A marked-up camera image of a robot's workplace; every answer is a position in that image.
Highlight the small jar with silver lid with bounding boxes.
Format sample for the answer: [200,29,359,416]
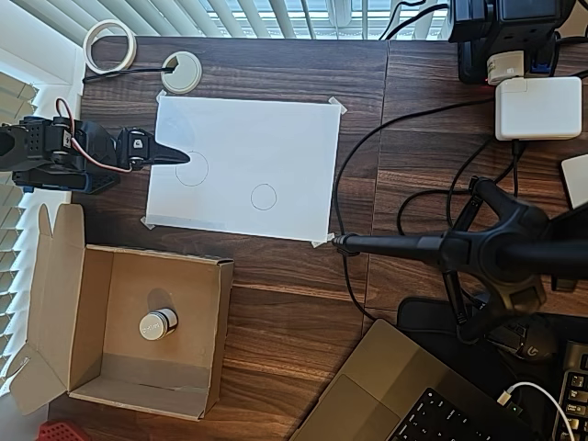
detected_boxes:
[138,307,179,344]

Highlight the black tripod stand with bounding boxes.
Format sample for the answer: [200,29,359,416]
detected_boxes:
[330,176,588,345]

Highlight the looped black cable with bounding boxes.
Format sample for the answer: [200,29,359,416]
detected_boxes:
[396,137,525,238]

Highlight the small white plug adapter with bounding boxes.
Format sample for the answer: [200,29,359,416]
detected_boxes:
[485,51,526,86]

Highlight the white charging cable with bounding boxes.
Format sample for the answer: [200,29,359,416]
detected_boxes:
[499,380,578,441]

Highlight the thin black cable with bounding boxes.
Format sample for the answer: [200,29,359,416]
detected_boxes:
[82,63,178,84]

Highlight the long black cable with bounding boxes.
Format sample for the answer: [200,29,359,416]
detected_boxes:
[331,96,497,322]

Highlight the grey laptop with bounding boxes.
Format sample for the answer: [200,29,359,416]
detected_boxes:
[288,319,548,441]

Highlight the red leader robot arm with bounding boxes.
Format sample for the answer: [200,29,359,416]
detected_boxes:
[37,420,88,441]

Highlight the black cable at window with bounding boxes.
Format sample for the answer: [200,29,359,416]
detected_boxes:
[383,0,451,41]

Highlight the black keyboard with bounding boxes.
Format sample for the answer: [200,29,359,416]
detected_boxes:
[558,339,588,441]

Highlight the beige round desk grommet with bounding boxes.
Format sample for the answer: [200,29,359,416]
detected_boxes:
[160,51,203,95]

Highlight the white vertical window blinds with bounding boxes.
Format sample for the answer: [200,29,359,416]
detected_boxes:
[0,71,40,408]
[27,0,454,41]

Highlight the black power brick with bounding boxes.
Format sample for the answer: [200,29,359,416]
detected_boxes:
[498,0,564,22]

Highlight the black power strip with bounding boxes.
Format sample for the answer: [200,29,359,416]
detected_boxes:
[447,20,564,86]

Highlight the blue plug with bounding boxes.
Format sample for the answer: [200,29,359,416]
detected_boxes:
[526,43,555,75]

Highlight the large white power adapter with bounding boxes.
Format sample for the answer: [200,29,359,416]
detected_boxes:
[494,76,583,141]

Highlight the black mouse pad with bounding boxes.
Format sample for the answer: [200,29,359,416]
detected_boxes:
[397,296,588,414]

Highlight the black plug adapter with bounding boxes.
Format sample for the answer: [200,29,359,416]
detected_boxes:
[452,0,500,24]

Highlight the black computer mouse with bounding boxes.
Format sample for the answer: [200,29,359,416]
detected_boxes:
[489,316,564,362]

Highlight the white paper sheet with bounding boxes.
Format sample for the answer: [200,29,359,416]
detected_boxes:
[145,95,342,243]

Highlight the flat silver grey device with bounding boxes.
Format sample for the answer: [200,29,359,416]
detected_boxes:
[560,153,588,210]

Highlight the open brown cardboard box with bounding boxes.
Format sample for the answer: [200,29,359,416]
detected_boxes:
[6,201,235,422]

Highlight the beige masking tape roll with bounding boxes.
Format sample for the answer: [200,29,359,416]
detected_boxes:
[83,20,138,74]

